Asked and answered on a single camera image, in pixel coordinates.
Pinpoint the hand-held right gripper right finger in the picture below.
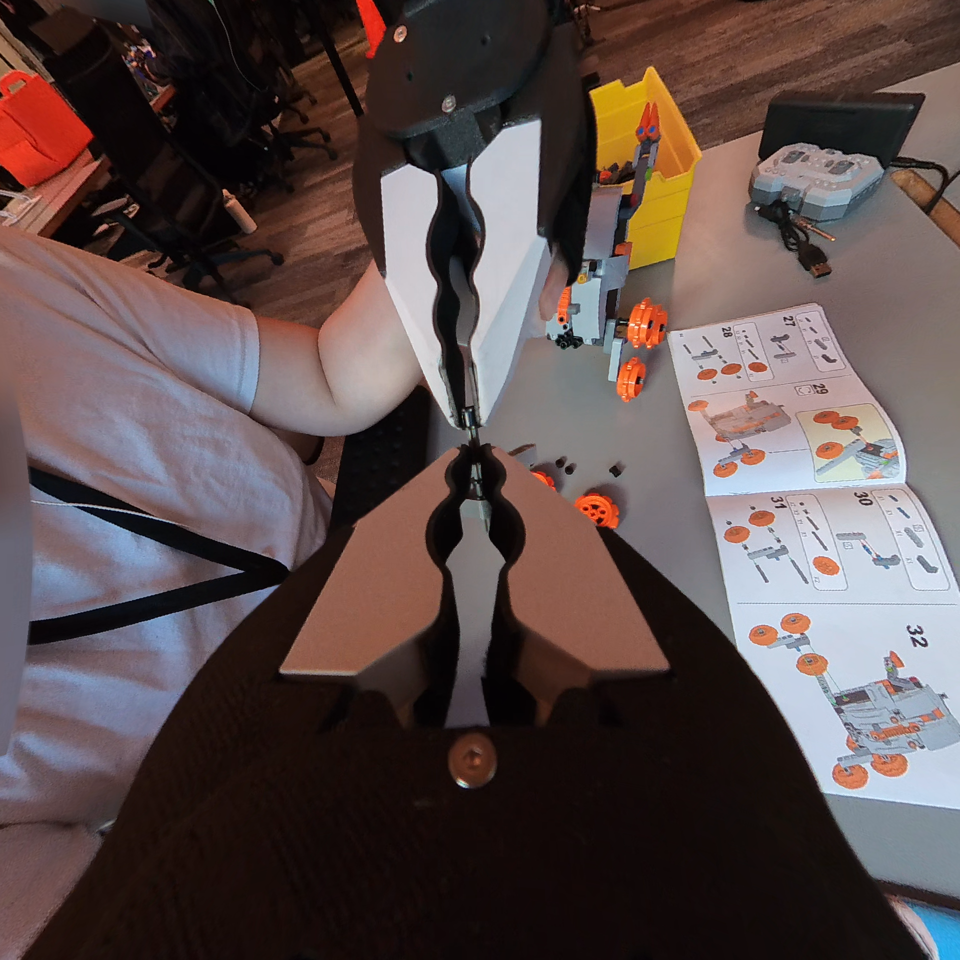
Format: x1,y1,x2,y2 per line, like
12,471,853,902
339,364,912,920
480,442,671,727

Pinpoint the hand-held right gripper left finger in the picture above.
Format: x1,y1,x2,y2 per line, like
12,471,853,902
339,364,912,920
277,442,481,727

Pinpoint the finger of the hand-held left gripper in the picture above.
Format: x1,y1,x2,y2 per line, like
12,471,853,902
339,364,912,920
379,166,481,430
466,117,554,423

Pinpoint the black axle with grey connector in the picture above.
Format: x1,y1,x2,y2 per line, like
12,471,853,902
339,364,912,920
457,405,498,528

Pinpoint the person's left forearm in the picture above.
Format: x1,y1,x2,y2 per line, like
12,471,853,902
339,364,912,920
251,258,432,438

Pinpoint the grey desk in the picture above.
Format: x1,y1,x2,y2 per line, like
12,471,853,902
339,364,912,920
431,63,960,912

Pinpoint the person's left hand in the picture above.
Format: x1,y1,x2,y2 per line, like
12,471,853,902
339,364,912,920
537,262,572,322

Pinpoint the grey orange toy robot vehicle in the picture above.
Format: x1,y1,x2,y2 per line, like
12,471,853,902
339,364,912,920
543,101,670,404

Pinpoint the yellow parts bin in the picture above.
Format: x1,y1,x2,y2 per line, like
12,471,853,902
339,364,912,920
588,67,704,271

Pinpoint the black office chair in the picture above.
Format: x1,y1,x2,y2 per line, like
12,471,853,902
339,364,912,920
97,168,288,305
146,0,336,204

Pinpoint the open instruction booklet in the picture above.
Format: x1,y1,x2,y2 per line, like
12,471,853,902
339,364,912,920
666,302,960,813

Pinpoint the person's white t-shirt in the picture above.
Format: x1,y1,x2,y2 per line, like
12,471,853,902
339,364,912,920
0,225,336,960

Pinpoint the grey remote controller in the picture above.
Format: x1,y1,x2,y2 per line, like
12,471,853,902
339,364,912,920
748,142,888,223

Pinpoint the black flat case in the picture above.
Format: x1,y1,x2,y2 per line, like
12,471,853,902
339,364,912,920
759,90,928,171

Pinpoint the orange bag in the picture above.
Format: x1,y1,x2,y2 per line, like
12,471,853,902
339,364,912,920
0,69,96,189

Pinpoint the black shoulder strap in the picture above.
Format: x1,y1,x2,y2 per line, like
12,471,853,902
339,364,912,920
28,465,291,646

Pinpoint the black USB cable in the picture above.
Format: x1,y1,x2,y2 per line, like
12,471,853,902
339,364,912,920
756,198,835,283

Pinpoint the black power cable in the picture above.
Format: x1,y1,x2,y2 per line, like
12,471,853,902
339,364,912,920
891,156,960,220

